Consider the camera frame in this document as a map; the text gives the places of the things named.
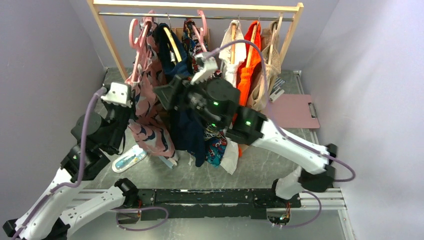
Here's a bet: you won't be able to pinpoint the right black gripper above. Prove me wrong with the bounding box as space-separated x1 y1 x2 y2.
153 71 224 130

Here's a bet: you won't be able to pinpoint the pink patterned shorts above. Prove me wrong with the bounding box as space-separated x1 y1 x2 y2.
129 19 179 168

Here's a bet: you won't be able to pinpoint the pink plastic hanger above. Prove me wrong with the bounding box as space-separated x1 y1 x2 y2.
192 9 208 52
125 16 154 88

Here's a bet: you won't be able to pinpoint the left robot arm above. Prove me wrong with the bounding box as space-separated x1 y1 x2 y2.
3 99 139 240

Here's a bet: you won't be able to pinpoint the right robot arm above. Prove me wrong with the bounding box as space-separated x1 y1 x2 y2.
153 74 336 207

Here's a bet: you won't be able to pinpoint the yellow hanger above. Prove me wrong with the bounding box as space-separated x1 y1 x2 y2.
163 26 182 63

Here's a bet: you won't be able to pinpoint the wooden hanger in white garment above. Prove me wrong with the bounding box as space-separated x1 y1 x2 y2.
229 23 239 64

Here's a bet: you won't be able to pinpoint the orange shorts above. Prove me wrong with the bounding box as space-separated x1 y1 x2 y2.
233 20 263 158

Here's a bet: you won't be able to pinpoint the wooden hanger in orange shorts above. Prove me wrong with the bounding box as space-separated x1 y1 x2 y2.
246 24 259 69

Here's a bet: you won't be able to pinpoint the wooden hanger in beige garment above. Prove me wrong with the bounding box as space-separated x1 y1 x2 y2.
260 13 285 99

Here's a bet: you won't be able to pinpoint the navy blue garment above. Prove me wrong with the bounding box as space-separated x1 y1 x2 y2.
153 23 206 167

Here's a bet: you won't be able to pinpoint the colourful patterned garment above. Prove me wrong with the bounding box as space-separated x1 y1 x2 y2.
181 18 228 167

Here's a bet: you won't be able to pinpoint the metal hanging rod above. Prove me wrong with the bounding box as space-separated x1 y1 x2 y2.
97 12 280 22

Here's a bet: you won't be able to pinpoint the white garment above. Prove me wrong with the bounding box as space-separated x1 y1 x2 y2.
218 20 247 175

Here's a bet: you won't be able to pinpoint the beige garment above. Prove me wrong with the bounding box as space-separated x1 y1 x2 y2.
246 21 282 112

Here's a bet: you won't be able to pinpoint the pink clipboard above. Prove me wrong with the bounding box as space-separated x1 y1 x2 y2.
264 93 320 129

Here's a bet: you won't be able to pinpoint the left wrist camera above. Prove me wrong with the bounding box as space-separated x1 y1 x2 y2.
100 82 131 108

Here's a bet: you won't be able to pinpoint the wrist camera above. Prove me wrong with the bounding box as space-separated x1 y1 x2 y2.
100 82 131 108
190 51 218 85

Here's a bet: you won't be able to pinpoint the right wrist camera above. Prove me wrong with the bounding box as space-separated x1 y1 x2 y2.
190 51 218 85

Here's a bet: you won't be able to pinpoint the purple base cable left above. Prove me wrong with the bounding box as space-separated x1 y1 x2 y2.
112 206 170 232

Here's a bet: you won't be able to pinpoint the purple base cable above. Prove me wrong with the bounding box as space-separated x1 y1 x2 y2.
112 206 170 232
271 190 322 230

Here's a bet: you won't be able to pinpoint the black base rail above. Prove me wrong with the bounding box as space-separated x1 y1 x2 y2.
137 188 301 221

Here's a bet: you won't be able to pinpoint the wooden clothes rack frame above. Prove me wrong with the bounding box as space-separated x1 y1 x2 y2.
87 0 304 80

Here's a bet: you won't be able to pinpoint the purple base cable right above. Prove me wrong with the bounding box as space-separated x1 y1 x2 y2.
271 190 322 230

